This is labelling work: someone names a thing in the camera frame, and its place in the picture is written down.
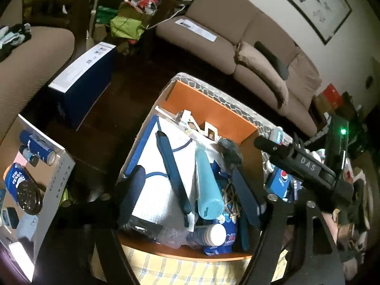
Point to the red snack packet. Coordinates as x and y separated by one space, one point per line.
147 4

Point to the dark blue and white box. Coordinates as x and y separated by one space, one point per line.
86 95

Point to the black flat object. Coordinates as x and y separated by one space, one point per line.
145 227

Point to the bundle of brown rubber bands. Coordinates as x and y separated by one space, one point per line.
230 196

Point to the teal bottle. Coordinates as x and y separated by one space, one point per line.
207 184

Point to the dark blue long strip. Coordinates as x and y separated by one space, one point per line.
173 172

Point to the red box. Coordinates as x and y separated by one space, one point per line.
334 95

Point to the brown sofa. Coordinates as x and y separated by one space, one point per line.
207 12

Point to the orange cardboard box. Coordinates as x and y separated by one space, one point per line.
207 104

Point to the white plastic bag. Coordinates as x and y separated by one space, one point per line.
151 160

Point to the white paper sheet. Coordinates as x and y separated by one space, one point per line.
196 29

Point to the brown sofa cushion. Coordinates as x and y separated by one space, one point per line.
261 68

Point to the white dropper bottle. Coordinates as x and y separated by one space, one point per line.
215 233

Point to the green bag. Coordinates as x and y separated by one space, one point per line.
127 26

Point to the blue packet with red print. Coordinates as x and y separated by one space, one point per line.
230 237

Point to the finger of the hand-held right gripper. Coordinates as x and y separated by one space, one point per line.
297 161

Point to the white metal stand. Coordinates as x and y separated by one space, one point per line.
95 9

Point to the white cardboard insert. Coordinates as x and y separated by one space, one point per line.
212 132

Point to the brown armchair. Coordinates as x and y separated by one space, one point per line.
29 65

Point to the dark wooden chair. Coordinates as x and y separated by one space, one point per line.
59 9

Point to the framed wall picture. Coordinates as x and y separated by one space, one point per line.
311 0

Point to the blue box with round logo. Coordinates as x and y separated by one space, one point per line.
279 181

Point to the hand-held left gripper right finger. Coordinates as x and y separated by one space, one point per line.
245 193

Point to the pile of dark clothes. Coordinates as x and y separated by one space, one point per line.
14 38

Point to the blue can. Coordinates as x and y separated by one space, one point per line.
37 147

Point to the grey cardboard box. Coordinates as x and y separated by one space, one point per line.
56 178

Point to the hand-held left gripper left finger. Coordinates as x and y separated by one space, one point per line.
133 190

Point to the clear bottle with blue label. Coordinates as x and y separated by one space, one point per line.
277 135

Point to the dark grey cushion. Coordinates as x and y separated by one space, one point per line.
273 59

